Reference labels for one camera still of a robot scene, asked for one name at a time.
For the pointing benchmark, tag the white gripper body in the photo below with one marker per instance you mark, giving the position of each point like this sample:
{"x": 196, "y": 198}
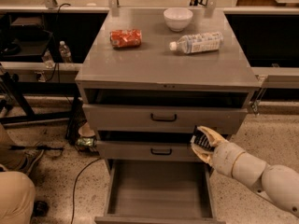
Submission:
{"x": 224, "y": 159}

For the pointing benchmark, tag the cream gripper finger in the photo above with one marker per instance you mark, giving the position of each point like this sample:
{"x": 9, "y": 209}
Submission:
{"x": 213, "y": 137}
{"x": 203, "y": 153}

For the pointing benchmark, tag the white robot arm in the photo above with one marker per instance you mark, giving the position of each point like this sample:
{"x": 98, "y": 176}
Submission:
{"x": 278, "y": 184}

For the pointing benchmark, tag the grey open bottom drawer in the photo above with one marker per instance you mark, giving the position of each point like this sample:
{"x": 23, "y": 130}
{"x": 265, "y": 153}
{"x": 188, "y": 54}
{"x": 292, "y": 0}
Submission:
{"x": 159, "y": 192}

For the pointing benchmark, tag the grey metal drawer cabinet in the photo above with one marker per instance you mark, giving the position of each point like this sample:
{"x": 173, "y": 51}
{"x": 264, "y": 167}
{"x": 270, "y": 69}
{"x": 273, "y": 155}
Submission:
{"x": 152, "y": 74}

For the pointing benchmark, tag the grey middle drawer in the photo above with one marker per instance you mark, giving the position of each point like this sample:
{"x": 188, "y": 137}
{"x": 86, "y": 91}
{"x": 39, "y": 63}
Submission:
{"x": 145, "y": 151}

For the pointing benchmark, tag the grey top drawer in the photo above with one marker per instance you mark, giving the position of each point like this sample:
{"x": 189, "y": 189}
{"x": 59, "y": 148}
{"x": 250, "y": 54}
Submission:
{"x": 162, "y": 119}

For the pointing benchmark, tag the clear plastic water bottle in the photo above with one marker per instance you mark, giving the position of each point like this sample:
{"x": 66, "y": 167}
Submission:
{"x": 198, "y": 43}

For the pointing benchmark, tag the white ceramic bowl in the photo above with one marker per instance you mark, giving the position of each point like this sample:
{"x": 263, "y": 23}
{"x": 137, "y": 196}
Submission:
{"x": 177, "y": 18}

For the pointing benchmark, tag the green can on floor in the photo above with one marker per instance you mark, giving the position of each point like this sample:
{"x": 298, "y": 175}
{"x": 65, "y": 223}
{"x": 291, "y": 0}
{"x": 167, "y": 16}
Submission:
{"x": 85, "y": 142}

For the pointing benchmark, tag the crushed orange soda can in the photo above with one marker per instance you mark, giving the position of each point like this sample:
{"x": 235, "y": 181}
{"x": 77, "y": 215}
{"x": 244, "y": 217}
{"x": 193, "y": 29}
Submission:
{"x": 125, "y": 38}

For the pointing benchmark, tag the small water bottle background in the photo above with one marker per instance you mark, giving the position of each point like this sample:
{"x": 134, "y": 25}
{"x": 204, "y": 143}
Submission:
{"x": 65, "y": 52}

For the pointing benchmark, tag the dark shoe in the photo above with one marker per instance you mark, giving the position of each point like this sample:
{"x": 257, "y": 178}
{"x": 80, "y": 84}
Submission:
{"x": 41, "y": 209}

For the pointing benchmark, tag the person leg khaki trousers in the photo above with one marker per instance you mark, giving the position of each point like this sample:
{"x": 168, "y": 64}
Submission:
{"x": 17, "y": 190}

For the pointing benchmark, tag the black stand frame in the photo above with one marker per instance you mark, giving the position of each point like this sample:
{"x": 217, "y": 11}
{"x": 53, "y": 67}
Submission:
{"x": 9, "y": 86}

